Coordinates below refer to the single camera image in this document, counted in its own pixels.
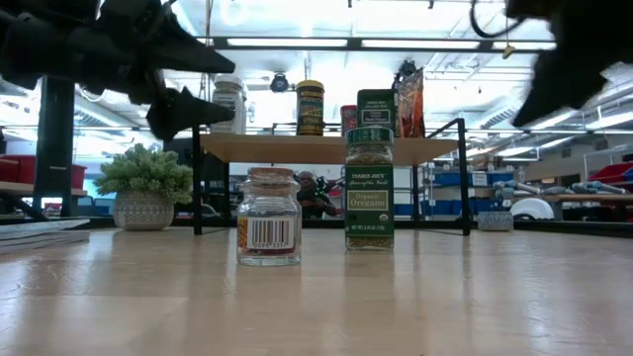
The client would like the blue storage bin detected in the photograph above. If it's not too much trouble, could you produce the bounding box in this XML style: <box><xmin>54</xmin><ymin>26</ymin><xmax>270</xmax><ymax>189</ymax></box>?
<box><xmin>433</xmin><ymin>170</ymin><xmax>515</xmax><ymax>188</ymax></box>

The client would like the white round disc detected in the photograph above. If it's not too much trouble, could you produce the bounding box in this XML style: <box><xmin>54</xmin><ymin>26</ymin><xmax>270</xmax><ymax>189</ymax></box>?
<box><xmin>508</xmin><ymin>197</ymin><xmax>556</xmax><ymax>222</ymax></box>

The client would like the person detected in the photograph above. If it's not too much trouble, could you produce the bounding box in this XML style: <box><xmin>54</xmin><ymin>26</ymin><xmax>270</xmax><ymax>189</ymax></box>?
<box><xmin>295</xmin><ymin>170</ymin><xmax>340</xmax><ymax>221</ymax></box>

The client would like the green-lid oregano glass jar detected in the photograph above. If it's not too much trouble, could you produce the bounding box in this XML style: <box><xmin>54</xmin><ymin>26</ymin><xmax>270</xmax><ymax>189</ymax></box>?
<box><xmin>344</xmin><ymin>126</ymin><xmax>396</xmax><ymax>252</ymax></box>

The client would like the orange taco seasoning pouch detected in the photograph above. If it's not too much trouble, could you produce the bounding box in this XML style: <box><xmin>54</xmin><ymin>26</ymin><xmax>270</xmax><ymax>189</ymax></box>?
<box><xmin>394</xmin><ymin>66</ymin><xmax>426</xmax><ymax>139</ymax></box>

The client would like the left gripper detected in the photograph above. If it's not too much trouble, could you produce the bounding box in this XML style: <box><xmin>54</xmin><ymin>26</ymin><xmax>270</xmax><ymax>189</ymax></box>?
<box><xmin>63</xmin><ymin>0</ymin><xmax>236</xmax><ymax>142</ymax></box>

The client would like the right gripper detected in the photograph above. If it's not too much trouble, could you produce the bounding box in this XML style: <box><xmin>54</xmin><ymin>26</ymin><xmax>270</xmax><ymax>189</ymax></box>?
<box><xmin>504</xmin><ymin>0</ymin><xmax>633</xmax><ymax>129</ymax></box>

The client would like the small patterned ceramic pot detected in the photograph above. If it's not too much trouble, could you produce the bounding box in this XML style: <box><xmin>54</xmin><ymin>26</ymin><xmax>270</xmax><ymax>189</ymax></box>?
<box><xmin>477</xmin><ymin>211</ymin><xmax>515</xmax><ymax>232</ymax></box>

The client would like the black hanging camera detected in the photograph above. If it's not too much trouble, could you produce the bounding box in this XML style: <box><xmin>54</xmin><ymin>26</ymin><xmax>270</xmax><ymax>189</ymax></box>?
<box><xmin>269</xmin><ymin>71</ymin><xmax>291</xmax><ymax>94</ymax></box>

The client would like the green plant in patterned pot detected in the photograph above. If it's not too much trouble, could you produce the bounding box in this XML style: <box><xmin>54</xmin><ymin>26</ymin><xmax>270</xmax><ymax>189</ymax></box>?
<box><xmin>93</xmin><ymin>142</ymin><xmax>194</xmax><ymax>232</ymax></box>

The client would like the black mounted device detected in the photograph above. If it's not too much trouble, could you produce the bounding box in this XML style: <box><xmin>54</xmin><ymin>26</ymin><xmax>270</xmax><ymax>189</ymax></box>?
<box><xmin>393</xmin><ymin>58</ymin><xmax>419</xmax><ymax>80</ymax></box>

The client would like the wooden shelf with black frame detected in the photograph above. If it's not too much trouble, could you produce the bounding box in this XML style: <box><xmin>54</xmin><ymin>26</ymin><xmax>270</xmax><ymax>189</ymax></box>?
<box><xmin>190</xmin><ymin>117</ymin><xmax>472</xmax><ymax>237</ymax></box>

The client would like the small cork-stoppered glass jar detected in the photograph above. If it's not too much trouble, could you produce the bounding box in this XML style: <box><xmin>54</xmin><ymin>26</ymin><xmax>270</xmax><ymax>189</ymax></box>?
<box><xmin>235</xmin><ymin>166</ymin><xmax>304</xmax><ymax>268</ymax></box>

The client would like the yellow-lid onion spice bottle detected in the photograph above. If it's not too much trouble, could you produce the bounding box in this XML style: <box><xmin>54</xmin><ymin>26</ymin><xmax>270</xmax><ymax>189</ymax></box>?
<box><xmin>295</xmin><ymin>79</ymin><xmax>326</xmax><ymax>137</ymax></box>

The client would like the green black pepper tin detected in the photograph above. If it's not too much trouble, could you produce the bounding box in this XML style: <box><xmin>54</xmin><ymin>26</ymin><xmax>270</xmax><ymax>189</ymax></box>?
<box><xmin>355</xmin><ymin>88</ymin><xmax>397</xmax><ymax>133</ymax></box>

